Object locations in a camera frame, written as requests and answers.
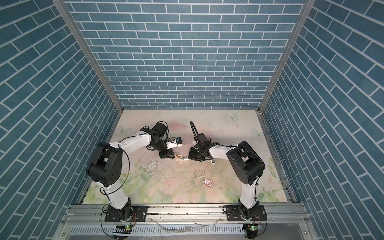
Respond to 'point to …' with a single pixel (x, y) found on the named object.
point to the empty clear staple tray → (199, 173)
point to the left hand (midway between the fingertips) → (172, 153)
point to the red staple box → (208, 182)
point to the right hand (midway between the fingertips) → (187, 156)
